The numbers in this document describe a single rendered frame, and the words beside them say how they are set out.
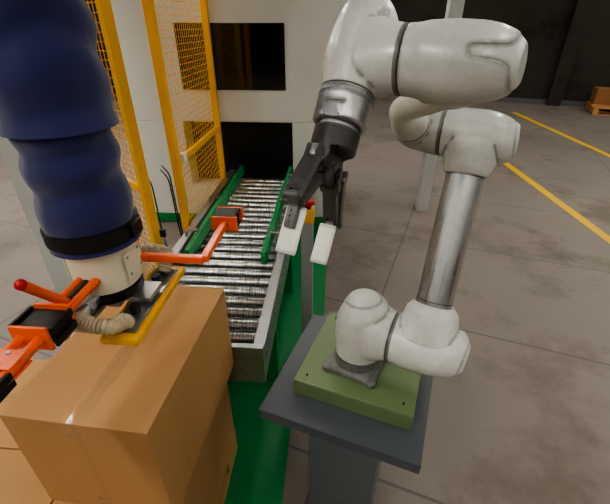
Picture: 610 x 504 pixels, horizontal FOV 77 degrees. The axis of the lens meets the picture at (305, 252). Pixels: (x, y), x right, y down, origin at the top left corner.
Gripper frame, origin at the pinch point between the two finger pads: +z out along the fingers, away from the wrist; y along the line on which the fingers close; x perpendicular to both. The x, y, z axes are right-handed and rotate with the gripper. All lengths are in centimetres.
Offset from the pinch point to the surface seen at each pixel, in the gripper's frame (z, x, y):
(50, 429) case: 59, -61, -15
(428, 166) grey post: -129, -42, -350
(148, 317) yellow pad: 26, -49, -24
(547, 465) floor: 64, 77, -167
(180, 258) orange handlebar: 9, -48, -28
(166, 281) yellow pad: 18, -57, -35
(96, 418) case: 53, -51, -18
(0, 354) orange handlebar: 34, -53, 8
